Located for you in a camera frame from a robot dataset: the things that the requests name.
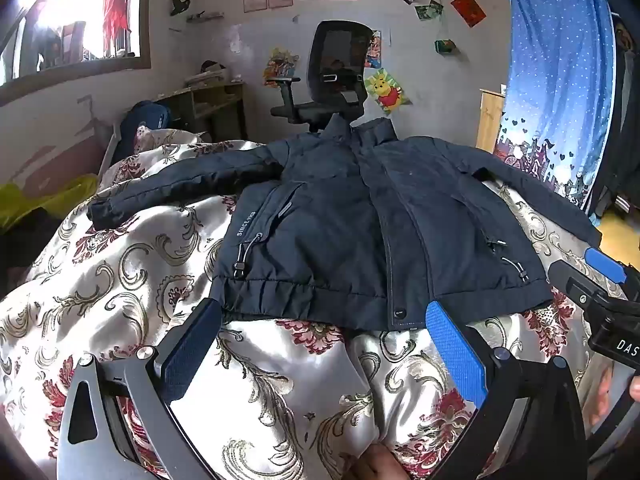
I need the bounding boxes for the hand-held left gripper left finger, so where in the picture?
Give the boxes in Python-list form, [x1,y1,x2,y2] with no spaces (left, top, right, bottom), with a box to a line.
[52,297,223,480]

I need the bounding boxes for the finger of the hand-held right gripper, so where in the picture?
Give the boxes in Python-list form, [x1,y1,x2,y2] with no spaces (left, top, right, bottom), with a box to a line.
[546,259,626,313]
[584,246,630,285]

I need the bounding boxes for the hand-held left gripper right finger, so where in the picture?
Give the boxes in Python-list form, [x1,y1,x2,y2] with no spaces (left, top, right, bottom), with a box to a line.
[424,299,589,480]

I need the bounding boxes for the navy padded jacket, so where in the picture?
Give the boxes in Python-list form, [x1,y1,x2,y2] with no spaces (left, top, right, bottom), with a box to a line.
[87,117,603,333]

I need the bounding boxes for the dark hanging clothes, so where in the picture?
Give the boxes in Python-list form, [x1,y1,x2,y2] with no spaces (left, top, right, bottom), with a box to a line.
[585,10,640,222]

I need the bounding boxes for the person's left hand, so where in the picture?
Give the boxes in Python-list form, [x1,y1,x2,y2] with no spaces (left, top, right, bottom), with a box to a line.
[347,447,402,480]

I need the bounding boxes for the floral satin blanket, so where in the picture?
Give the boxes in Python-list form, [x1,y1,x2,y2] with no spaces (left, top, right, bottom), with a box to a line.
[0,129,636,480]

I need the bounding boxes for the wooden cabinet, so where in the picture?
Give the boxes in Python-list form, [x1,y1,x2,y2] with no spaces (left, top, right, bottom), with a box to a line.
[475,87,507,154]

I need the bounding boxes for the blue starry curtain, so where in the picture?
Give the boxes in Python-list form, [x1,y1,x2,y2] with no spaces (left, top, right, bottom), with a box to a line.
[492,0,617,211]

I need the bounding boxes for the dark cloth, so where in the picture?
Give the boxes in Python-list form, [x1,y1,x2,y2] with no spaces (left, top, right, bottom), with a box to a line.
[0,209,67,288]

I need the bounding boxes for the yellow-green cloth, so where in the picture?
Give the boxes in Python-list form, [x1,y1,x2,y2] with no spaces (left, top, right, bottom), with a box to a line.
[0,174,99,232]

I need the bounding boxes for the blue backpack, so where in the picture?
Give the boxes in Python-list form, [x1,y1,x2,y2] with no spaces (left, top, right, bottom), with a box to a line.
[120,100,174,154]

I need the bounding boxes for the wooden desk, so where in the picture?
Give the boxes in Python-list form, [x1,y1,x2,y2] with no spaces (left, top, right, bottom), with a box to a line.
[155,81,249,144]

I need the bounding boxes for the yellow bear poster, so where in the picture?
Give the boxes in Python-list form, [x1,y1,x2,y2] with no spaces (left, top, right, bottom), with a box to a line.
[363,67,414,116]

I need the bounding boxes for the pile of papers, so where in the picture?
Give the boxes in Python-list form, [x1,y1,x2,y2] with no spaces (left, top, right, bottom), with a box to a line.
[186,60,244,87]

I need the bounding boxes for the red envelope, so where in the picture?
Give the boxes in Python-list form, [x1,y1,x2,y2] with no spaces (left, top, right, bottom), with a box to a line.
[450,0,487,29]

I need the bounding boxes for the colourful cartoon sticker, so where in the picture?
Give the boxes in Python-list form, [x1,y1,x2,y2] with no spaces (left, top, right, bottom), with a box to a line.
[263,47,300,86]

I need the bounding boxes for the cartoon figure poster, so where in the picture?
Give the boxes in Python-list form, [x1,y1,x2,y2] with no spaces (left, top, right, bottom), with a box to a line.
[365,30,382,69]

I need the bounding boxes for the green photos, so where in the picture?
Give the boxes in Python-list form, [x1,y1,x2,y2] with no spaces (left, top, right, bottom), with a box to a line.
[414,0,445,22]

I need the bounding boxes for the black office chair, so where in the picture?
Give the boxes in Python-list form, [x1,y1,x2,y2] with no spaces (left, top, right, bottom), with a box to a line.
[265,20,374,134]

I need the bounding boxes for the red hanging garment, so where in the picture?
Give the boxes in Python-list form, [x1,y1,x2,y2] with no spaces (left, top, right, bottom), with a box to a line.
[100,0,134,56]

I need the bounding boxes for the window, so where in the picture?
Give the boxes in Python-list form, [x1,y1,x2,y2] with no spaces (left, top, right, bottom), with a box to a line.
[0,0,153,107]

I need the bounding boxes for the white bed frame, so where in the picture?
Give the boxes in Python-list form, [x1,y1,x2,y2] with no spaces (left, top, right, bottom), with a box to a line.
[98,121,121,177]

